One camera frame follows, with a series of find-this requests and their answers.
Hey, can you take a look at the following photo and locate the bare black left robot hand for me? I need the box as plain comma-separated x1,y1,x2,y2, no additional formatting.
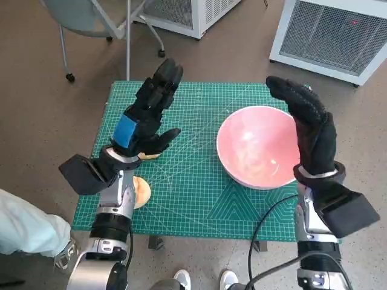
110,58,184,158

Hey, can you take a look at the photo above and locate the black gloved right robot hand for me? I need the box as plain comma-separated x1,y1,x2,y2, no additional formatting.
265,76,338,176

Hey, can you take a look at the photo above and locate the pink bowl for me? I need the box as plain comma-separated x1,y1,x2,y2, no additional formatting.
216,105,301,190

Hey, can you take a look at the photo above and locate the round golden bread bun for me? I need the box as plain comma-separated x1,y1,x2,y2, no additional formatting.
132,176,152,210

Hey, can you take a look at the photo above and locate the metal pole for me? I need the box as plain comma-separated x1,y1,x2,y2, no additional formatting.
125,0,131,82

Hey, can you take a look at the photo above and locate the green cutting mat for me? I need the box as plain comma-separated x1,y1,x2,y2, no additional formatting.
71,80,312,243

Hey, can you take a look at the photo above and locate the white mesh cabinet red light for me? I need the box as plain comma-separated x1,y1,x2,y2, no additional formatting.
268,0,387,88

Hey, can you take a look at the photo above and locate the white cabinet with louvred side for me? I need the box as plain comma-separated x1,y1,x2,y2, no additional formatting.
132,0,242,39

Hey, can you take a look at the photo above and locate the grey office chair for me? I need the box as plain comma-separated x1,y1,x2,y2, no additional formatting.
39,0,167,84

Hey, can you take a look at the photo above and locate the white shoe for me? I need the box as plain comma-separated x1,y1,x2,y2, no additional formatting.
219,269,239,290
174,268,192,290

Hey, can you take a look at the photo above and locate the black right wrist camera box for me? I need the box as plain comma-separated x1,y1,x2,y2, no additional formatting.
314,181,381,239

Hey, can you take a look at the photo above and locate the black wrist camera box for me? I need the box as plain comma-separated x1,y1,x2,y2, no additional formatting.
314,181,381,239
58,153,122,196

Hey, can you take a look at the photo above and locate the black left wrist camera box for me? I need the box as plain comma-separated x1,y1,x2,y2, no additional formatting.
58,153,122,196

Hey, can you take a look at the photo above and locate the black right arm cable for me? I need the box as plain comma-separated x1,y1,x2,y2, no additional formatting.
247,195,300,290

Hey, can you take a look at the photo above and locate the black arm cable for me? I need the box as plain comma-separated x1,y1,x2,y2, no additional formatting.
247,195,300,290
124,229,134,268

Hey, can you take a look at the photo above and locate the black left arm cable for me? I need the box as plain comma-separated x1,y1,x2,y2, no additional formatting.
124,229,134,268

